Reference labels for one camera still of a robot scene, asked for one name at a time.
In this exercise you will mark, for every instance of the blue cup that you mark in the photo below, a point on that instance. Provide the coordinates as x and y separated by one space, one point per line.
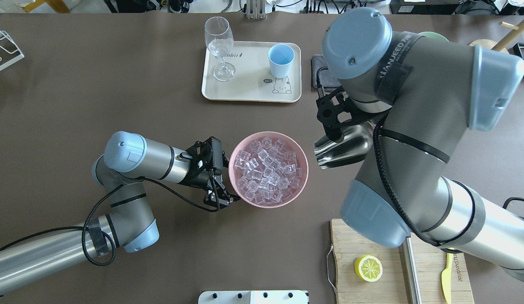
280 58

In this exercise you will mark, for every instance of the wooden mug tree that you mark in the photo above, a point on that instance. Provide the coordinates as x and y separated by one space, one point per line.
500 45

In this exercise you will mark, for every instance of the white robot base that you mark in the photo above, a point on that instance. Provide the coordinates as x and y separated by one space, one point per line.
275 296

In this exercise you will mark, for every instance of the clear ice cubes pile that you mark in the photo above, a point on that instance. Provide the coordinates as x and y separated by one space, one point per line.
268 171

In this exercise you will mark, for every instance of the white wire cup rack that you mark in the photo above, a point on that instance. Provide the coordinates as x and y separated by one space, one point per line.
10 52

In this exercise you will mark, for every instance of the grey folded cloth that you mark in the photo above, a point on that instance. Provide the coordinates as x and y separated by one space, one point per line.
321 76

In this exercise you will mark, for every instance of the cream rabbit tray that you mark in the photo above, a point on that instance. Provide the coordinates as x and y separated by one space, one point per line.
253 80

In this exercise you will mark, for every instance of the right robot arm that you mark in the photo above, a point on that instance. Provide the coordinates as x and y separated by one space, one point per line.
423 94

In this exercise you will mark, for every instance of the steel muddler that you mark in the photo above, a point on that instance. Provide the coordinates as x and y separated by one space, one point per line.
410 271

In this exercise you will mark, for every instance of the half lemon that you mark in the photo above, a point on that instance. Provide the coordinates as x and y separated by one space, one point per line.
368 268

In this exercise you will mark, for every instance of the yellow plastic knife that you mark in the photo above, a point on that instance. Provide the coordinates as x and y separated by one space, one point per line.
445 278

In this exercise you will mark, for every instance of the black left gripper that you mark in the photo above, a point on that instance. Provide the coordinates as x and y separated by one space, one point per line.
196 179

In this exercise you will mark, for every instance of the steel ice scoop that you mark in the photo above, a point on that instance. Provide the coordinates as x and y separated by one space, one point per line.
356 143

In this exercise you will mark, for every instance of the wooden cutting board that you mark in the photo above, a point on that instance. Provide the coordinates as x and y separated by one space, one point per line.
392 288

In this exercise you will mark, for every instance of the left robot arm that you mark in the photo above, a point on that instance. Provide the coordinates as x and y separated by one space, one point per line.
123 218

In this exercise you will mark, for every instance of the clear wine glass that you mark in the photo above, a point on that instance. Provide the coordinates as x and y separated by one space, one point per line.
219 42

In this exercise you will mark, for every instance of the green bowl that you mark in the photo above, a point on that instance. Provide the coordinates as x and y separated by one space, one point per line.
434 35

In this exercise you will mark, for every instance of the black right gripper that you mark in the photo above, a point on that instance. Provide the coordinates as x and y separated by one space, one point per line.
334 134

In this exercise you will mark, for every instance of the pink bowl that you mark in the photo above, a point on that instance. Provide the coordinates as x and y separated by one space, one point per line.
302 169

